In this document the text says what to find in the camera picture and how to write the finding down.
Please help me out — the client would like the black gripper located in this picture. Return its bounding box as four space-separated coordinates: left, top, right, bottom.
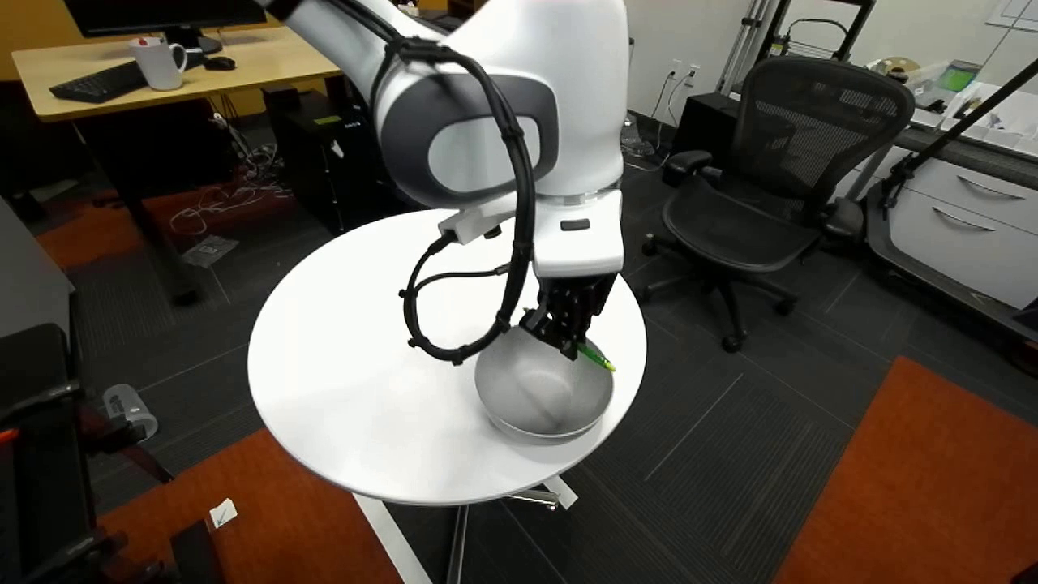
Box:
520 272 619 363

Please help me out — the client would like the green pen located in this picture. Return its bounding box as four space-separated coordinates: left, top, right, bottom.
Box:
577 338 619 380

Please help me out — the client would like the grey bowl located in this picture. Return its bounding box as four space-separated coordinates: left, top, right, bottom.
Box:
472 324 619 445

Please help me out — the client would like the black box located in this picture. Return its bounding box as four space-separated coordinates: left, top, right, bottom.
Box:
673 87 753 168

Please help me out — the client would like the white table base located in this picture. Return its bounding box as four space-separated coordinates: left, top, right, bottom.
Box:
353 471 583 584

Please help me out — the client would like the black mesh office chair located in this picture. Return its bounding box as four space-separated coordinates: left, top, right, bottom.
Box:
640 52 920 358

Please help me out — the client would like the black computer tower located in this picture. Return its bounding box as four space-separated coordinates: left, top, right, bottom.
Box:
262 76 382 234

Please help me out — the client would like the small white paper piece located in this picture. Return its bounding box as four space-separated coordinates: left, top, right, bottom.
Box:
206 496 244 534

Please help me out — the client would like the wooden desk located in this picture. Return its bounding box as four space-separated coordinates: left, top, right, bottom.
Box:
9 18 344 307

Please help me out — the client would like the white drawer cabinet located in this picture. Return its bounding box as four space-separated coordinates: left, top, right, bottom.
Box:
884 101 1038 319

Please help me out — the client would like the black equipment base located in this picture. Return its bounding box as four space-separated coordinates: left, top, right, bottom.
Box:
167 516 234 584

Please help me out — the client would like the grey cylindrical object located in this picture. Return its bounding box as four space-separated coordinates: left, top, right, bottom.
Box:
102 380 163 445

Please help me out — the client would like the black tripod pole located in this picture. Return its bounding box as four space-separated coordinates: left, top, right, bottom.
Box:
880 57 1038 212

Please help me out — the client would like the green item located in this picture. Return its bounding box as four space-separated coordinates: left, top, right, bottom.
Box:
938 59 987 99

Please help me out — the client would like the white mug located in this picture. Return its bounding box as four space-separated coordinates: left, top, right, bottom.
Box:
130 33 194 94

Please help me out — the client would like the black monitor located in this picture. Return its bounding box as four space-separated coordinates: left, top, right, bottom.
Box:
62 0 271 59

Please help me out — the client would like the black keyboard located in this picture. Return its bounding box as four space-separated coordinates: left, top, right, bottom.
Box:
46 59 157 108

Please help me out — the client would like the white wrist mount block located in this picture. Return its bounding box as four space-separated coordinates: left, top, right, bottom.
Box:
436 193 522 250

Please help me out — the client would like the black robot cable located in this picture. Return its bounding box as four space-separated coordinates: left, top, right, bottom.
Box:
341 0 545 371

